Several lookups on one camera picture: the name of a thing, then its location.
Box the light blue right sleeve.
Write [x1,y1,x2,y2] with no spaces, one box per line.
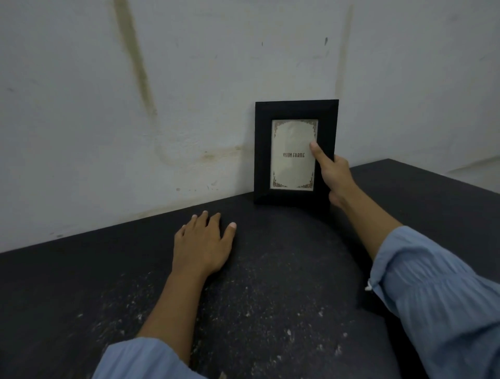
[365,226,500,379]

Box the person's left hand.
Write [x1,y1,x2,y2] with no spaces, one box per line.
[172,211,238,279]

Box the black picture frame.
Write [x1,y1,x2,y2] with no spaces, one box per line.
[253,99,340,207]

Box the person's left forearm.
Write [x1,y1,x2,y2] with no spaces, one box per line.
[136,269,211,368]

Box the person's right forearm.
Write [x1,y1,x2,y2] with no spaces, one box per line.
[338,184,404,261]

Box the person's right hand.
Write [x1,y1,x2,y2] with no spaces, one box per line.
[309,141,358,209]

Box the light blue left sleeve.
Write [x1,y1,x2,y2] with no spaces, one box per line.
[91,337,208,379]

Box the light blue sleeve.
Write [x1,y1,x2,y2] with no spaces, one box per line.
[91,337,208,379]
[365,226,500,379]

